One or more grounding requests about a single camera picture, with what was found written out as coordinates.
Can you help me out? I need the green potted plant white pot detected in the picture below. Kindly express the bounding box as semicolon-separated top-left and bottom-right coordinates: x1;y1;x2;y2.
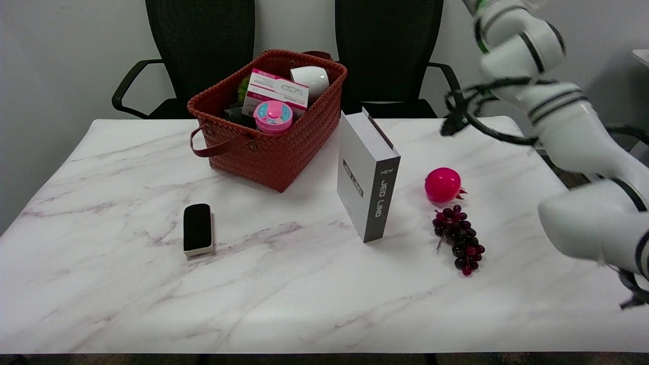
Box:
236;66;330;108

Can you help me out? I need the dark red grape bunch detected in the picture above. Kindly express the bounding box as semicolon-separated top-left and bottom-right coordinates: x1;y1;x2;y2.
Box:
432;204;486;277

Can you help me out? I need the white grey upright box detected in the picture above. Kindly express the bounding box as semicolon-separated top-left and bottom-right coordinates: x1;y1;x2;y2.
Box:
336;107;402;243

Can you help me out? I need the pink toy pomegranate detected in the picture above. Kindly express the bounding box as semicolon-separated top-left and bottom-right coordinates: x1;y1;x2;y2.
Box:
424;167;467;204

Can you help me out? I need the black mesh office chair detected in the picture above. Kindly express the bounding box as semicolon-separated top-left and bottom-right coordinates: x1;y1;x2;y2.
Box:
112;0;256;120
333;0;463;119

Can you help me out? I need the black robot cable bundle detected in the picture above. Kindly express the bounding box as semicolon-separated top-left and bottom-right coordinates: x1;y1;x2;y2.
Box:
440;76;649;310

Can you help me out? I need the pink white cardboard box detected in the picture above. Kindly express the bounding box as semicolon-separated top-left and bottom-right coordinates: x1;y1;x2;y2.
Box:
241;68;310;118

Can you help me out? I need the black white board eraser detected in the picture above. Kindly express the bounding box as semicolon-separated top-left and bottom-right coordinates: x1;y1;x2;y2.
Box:
183;203;214;257

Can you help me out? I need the pink round lidded container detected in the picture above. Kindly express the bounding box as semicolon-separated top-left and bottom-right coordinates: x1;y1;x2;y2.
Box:
253;99;293;134

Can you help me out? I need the brown woven storage basket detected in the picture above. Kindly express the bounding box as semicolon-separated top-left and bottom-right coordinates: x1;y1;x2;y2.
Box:
187;49;348;194

